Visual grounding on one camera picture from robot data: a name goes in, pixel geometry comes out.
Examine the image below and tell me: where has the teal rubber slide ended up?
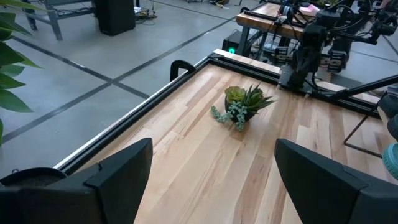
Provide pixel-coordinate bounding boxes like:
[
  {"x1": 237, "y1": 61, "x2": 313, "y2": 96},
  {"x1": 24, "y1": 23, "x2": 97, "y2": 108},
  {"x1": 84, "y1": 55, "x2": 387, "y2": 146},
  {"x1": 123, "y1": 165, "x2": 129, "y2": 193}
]
[{"x1": 381, "y1": 142, "x2": 398, "y2": 180}]

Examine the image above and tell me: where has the black wire rack stand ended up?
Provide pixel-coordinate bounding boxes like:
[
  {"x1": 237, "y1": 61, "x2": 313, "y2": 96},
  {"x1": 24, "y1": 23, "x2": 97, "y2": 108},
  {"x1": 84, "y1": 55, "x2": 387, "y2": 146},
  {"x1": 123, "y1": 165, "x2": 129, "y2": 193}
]
[{"x1": 343, "y1": 104, "x2": 398, "y2": 159}]

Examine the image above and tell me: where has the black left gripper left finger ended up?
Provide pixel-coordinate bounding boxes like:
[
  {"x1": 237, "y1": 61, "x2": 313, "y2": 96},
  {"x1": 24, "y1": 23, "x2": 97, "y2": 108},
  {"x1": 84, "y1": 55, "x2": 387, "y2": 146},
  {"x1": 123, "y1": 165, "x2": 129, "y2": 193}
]
[{"x1": 0, "y1": 138, "x2": 154, "y2": 224}]

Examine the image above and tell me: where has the black rubber slide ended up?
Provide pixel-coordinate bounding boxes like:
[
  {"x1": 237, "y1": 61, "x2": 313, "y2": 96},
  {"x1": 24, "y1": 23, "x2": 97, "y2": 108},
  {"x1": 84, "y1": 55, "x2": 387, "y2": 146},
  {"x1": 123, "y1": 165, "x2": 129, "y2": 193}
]
[
  {"x1": 387, "y1": 114, "x2": 398, "y2": 141},
  {"x1": 377, "y1": 93, "x2": 398, "y2": 119}
]

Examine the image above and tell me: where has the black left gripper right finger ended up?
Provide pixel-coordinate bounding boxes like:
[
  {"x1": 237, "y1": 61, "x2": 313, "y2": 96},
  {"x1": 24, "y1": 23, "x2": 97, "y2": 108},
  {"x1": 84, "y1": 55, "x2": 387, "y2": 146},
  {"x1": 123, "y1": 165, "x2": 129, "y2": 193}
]
[{"x1": 274, "y1": 138, "x2": 398, "y2": 224}]

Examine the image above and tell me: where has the black aluminium table frame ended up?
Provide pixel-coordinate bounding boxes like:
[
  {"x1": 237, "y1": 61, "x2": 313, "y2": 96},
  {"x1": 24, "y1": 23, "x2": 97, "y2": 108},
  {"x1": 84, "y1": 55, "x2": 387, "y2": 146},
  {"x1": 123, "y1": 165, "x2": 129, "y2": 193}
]
[{"x1": 54, "y1": 48, "x2": 398, "y2": 175}]

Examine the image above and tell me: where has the large leafy potted plant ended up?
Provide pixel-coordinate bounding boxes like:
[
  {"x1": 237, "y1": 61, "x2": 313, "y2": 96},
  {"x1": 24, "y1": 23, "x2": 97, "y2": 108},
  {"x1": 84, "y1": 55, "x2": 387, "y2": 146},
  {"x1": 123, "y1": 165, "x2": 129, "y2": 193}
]
[{"x1": 0, "y1": 0, "x2": 68, "y2": 187}]

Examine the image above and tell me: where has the black computer with green light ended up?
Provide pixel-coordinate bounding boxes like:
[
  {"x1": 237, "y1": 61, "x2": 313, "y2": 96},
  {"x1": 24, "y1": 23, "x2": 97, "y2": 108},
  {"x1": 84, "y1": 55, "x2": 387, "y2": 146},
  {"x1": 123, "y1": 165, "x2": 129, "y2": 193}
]
[{"x1": 222, "y1": 30, "x2": 246, "y2": 56}]

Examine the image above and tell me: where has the succulent plant in black pot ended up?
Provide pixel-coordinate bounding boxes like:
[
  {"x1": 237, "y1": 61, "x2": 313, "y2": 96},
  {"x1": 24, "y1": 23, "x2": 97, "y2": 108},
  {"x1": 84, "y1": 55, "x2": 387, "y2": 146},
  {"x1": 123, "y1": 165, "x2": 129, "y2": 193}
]
[{"x1": 210, "y1": 83, "x2": 276, "y2": 131}]

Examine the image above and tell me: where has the black floor box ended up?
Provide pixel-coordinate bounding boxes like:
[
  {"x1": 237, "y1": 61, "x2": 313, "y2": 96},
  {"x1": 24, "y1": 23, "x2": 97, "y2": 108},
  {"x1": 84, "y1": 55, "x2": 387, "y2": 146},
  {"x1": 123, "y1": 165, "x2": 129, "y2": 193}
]
[{"x1": 95, "y1": 0, "x2": 136, "y2": 37}]

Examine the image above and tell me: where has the dark metal desk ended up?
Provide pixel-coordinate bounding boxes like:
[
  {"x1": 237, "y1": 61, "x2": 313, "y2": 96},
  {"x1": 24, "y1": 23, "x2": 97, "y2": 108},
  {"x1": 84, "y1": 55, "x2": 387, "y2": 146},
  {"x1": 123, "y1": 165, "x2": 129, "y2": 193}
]
[{"x1": 23, "y1": 0, "x2": 97, "y2": 41}]

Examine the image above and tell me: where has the background wooden table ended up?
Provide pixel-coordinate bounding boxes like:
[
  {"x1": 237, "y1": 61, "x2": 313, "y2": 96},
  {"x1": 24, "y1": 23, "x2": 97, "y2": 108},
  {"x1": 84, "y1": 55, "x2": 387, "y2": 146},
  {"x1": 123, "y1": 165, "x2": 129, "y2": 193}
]
[{"x1": 235, "y1": 2, "x2": 318, "y2": 40}]

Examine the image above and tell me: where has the black frame handle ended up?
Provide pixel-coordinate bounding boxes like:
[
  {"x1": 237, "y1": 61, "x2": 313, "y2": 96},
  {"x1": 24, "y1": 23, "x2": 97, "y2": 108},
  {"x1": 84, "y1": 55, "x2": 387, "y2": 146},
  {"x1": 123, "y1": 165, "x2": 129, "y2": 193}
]
[{"x1": 170, "y1": 59, "x2": 197, "y2": 82}]

